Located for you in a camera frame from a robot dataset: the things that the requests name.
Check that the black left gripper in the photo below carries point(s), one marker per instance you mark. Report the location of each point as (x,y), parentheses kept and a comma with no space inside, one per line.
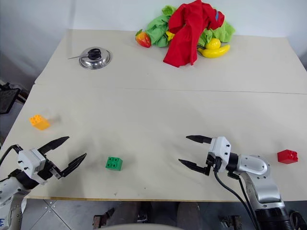
(50,169)

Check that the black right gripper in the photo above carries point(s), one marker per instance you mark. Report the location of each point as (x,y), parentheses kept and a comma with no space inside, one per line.
(211,164)

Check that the orange toy brick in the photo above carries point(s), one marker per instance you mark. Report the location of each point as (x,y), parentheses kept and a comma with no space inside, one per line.
(39,122)

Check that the green toy brick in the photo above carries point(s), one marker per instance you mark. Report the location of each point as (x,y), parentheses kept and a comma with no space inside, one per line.
(114,164)

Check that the black stand beside table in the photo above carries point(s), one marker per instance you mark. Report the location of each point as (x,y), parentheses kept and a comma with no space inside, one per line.
(7,99)

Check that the red toy brick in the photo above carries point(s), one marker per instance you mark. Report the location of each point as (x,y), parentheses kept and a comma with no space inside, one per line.
(287,156)

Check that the white rounded robot torso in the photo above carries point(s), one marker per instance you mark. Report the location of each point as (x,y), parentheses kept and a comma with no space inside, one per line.
(139,227)

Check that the stainless steel pot lid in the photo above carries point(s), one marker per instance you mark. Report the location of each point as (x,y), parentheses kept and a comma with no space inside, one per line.
(96,63)

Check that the yellow toy banana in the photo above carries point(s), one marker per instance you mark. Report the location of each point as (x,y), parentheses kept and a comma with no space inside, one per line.
(216,52)

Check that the yellow toy lemon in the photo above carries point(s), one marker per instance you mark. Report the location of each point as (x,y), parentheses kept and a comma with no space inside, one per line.
(213,44)

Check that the red cloth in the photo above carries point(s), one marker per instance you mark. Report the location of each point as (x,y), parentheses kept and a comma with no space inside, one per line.
(184,36)

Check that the small yellow toy fruit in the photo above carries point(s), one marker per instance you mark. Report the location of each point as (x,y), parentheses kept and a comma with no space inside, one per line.
(170,36)

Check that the red toy strawberry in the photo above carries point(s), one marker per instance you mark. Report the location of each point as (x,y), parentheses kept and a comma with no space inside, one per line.
(143,39)

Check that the green cloth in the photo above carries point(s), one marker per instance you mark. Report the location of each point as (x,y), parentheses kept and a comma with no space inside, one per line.
(156,32)

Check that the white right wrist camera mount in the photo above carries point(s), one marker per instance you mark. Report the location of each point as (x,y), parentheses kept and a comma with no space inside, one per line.
(221,151)

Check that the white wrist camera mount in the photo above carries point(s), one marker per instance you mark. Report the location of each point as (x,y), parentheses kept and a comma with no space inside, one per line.
(221,151)
(30,161)

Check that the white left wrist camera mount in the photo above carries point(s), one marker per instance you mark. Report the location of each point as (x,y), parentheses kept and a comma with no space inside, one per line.
(30,161)

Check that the dark rusty bracket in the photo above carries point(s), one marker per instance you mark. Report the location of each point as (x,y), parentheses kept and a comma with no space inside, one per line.
(230,221)
(103,218)

